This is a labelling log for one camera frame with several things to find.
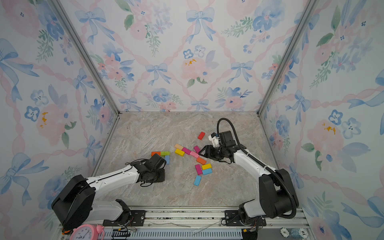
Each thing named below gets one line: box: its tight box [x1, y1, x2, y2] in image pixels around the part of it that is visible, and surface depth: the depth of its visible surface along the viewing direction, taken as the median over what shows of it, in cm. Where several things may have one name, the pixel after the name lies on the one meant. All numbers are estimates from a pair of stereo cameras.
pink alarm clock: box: [69, 224, 105, 240], surface depth 69 cm
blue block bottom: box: [193, 175, 202, 187], surface depth 87 cm
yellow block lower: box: [202, 163, 212, 170], surface depth 94 cm
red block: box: [197, 131, 206, 140], surface depth 109 cm
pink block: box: [190, 151, 200, 158], surface depth 99 cm
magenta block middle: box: [181, 147, 192, 155], surface depth 100 cm
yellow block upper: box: [174, 148, 185, 157], surface depth 99 cm
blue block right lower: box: [202, 168, 213, 176], surface depth 91 cm
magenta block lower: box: [195, 164, 203, 176], surface depth 92 cm
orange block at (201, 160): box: [196, 157, 207, 165], surface depth 97 cm
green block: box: [161, 151, 171, 156], surface depth 99 cm
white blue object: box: [280, 227, 309, 239], surface depth 69 cm
